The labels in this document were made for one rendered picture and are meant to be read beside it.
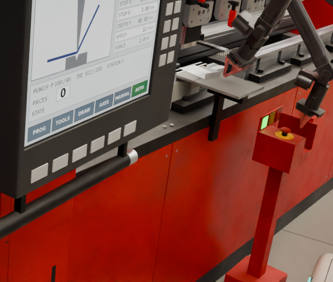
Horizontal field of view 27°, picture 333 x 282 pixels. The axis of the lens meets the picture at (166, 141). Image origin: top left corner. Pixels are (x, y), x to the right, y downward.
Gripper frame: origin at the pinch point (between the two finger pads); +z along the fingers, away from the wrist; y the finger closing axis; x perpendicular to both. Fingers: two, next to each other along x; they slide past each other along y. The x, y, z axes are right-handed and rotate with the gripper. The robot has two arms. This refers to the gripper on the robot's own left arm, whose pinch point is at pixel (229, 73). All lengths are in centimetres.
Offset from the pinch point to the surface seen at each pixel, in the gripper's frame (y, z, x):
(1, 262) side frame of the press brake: 110, 16, 18
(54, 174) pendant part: 133, -42, 27
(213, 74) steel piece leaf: 1.3, 4.4, -3.8
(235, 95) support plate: 9.7, -1.6, 9.4
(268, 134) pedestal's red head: -20.3, 17.4, 21.4
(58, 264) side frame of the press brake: 91, 24, 23
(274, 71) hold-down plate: -57, 17, -1
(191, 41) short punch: 1.1, 1.9, -17.9
